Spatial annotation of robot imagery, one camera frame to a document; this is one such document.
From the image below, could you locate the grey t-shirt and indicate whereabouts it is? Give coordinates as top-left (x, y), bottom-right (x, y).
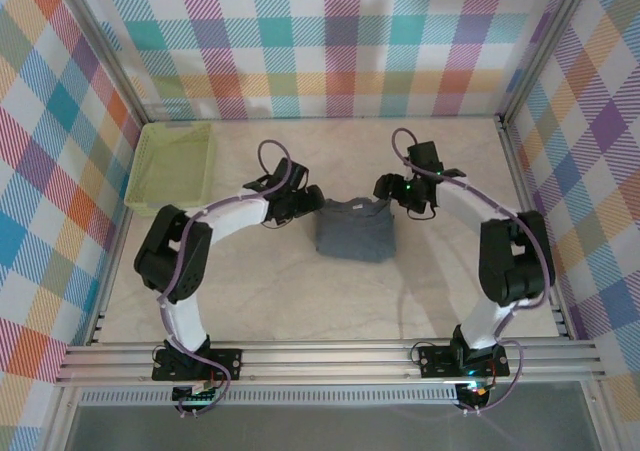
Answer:
top-left (314, 197), bottom-right (396, 263)

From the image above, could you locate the light green perforated basket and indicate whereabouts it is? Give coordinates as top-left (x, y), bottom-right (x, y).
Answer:
top-left (123, 122), bottom-right (219, 218)

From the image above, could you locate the small circuit board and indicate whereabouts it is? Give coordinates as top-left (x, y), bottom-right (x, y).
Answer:
top-left (457, 379), bottom-right (491, 403)
top-left (172, 383), bottom-right (222, 406)

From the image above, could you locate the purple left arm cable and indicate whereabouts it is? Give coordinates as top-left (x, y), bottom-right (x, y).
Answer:
top-left (157, 139), bottom-right (294, 415)

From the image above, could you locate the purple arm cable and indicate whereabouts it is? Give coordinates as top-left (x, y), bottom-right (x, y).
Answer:
top-left (390, 127), bottom-right (557, 415)
top-left (157, 139), bottom-right (294, 415)

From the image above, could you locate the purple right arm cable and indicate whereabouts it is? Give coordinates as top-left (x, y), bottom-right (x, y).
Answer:
top-left (390, 127), bottom-right (557, 415)

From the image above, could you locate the aluminium front rail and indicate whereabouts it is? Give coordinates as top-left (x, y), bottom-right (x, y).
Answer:
top-left (53, 338), bottom-right (607, 388)

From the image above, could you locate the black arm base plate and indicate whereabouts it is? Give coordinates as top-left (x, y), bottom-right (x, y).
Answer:
top-left (417, 344), bottom-right (511, 378)
top-left (151, 348), bottom-right (244, 383)

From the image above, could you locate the grey slotted cable duct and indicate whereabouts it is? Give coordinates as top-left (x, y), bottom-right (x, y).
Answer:
top-left (78, 388), bottom-right (460, 407)

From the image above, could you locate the aluminium frame post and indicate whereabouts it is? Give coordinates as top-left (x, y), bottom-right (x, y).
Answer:
top-left (47, 0), bottom-right (154, 125)
top-left (496, 0), bottom-right (600, 125)

